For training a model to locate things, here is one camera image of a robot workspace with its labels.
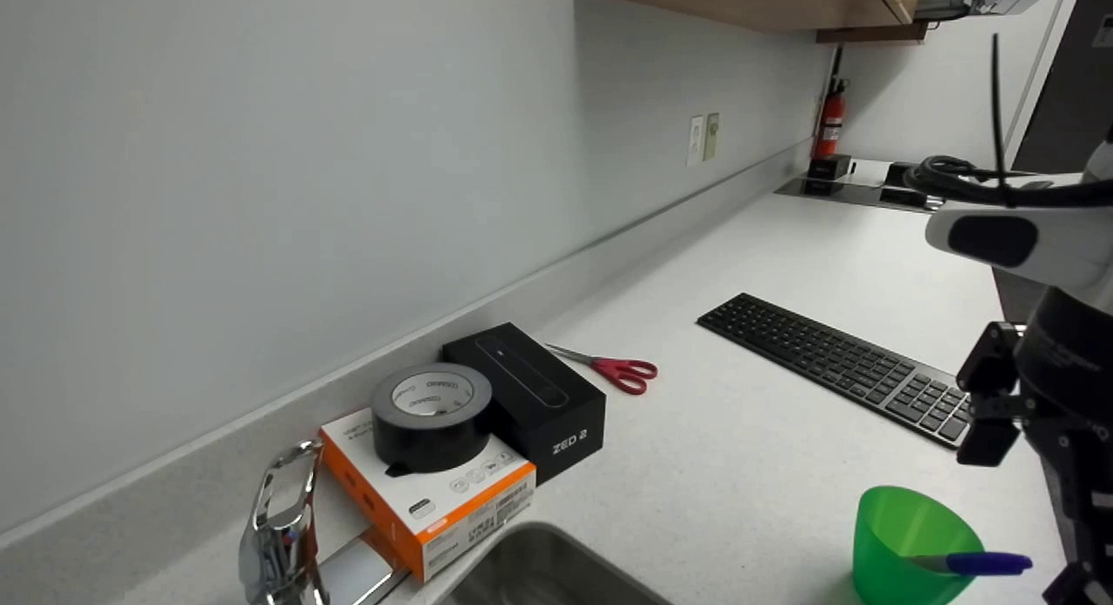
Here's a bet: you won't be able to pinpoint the steel sink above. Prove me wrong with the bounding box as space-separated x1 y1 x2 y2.
433 522 677 605

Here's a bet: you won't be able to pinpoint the roll of black tape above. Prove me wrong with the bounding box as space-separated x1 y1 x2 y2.
370 362 495 478

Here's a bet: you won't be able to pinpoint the wooden wall cabinet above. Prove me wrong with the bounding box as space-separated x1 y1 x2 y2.
573 0 930 46

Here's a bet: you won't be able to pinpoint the red handled scissors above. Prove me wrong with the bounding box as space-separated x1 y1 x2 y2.
544 342 660 396

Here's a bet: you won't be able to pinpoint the red fire extinguisher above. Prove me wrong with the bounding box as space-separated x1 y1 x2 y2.
812 46 849 161

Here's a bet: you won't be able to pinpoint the orange and white box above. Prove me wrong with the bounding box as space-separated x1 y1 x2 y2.
317 407 538 583

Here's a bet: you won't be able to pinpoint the black keyboard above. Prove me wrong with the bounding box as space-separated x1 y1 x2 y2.
696 292 976 452

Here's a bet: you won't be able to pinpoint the blue marker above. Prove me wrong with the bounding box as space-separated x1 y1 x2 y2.
908 551 1035 577

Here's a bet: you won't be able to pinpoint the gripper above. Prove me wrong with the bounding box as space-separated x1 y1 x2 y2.
1012 287 1113 605

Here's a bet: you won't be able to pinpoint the black glass cooktop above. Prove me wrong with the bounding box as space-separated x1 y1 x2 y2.
773 157 1037 214

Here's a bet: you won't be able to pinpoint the green plastic cup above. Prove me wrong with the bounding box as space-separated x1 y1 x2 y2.
851 486 987 605

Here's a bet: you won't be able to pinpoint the dark refrigerator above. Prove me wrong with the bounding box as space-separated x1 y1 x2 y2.
991 0 1113 324

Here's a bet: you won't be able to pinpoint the small black box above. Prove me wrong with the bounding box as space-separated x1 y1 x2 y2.
806 154 854 183

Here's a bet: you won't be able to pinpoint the chrome tap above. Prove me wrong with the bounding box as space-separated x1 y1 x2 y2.
237 439 411 605

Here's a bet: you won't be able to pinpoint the black cardboard box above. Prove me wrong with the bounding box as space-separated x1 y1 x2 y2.
441 322 608 487

